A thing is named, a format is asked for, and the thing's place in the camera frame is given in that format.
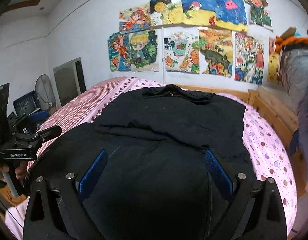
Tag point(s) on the standing electric fan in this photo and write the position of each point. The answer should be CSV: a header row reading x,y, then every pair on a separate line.
x,y
45,94

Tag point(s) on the white wall conduit pipe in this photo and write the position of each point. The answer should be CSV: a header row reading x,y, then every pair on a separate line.
x,y
81,28

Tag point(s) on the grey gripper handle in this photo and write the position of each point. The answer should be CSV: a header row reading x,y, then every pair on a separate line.
x,y
11,185

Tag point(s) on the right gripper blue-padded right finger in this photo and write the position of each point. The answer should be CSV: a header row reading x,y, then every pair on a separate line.
x,y
255,209

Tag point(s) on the yellow bear drawing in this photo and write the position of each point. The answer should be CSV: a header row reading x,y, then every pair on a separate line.
x,y
273,64

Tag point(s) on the red festive doodle drawing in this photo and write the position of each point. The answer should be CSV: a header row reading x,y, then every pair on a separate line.
x,y
249,59

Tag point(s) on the red white checkered quilt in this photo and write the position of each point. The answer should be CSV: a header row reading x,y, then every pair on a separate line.
x,y
89,105

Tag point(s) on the black yellow moon drawing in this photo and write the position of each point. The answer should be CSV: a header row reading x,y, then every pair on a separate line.
x,y
166,12

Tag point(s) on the red-haired character drawing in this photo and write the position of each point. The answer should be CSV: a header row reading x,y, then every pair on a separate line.
x,y
258,13

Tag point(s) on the blond chibi boy drawing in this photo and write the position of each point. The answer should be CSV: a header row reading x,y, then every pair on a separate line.
x,y
144,51

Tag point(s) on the anime girl drawing top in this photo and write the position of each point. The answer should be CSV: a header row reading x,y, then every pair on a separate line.
x,y
135,19

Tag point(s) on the black puffer jacket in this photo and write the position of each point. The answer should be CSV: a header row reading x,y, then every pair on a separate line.
x,y
155,184

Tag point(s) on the black plastic crate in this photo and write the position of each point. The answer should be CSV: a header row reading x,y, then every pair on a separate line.
x,y
27,103

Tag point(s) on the orange blue sleeping bag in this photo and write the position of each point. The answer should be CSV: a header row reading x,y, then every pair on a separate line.
x,y
289,38

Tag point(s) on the pink apple-print bed sheet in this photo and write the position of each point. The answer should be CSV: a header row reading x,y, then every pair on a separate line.
x,y
180,164

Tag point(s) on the grey door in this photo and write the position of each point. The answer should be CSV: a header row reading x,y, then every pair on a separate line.
x,y
69,79

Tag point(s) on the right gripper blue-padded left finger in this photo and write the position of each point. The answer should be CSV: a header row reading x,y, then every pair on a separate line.
x,y
55,209

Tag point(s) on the plastic-wrapped bedding bundle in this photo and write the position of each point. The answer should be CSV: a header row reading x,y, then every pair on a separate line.
x,y
293,68

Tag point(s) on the orange landscape painting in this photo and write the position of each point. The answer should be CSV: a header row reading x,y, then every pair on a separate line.
x,y
216,51

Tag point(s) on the fruit and drink drawing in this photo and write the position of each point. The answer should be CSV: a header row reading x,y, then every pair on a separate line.
x,y
181,50

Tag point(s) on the swimming girl drawing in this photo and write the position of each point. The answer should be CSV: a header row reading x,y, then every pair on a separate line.
x,y
119,52

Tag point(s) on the blue sea yellow sand painting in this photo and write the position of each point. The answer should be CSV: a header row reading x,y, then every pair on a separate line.
x,y
226,14

